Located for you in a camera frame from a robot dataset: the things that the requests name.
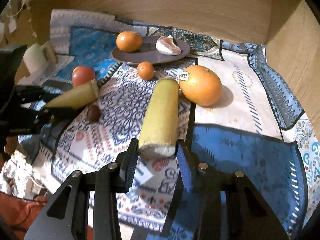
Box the white cup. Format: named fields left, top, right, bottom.
left=24, top=42, right=58, bottom=72

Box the red tomato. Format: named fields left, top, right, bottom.
left=72, top=66, right=96, bottom=88

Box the small tangerine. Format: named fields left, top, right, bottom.
left=137, top=61, right=155, bottom=81

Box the printed patterned blanket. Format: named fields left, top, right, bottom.
left=0, top=9, right=320, bottom=240

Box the medium orange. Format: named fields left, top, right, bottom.
left=116, top=31, right=143, bottom=53

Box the large orange with sticker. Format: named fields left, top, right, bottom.
left=179, top=65, right=223, bottom=107

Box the white charger adapter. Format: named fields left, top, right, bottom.
left=7, top=17, right=17, bottom=34

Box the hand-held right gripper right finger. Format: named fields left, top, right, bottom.
left=160, top=139, right=297, bottom=240

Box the peeled pomelo piece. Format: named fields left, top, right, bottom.
left=155, top=35, right=182, bottom=55

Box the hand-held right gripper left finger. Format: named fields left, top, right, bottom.
left=24, top=138, right=139, bottom=240

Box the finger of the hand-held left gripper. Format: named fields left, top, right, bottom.
left=15, top=86, right=63, bottom=106
left=11, top=107, right=78, bottom=136

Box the long yellow sugarcane piece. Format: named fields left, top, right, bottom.
left=138, top=78, right=180, bottom=159

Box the wooden shelf unit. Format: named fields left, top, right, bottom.
left=30, top=0, right=320, bottom=120

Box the brown chestnut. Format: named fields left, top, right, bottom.
left=87, top=105, right=102, bottom=123

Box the dark round plate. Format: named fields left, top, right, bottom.
left=112, top=36, right=190, bottom=64

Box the person's left hand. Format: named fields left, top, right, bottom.
left=4, top=136, right=17, bottom=156

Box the red cloth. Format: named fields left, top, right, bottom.
left=0, top=190, right=54, bottom=240

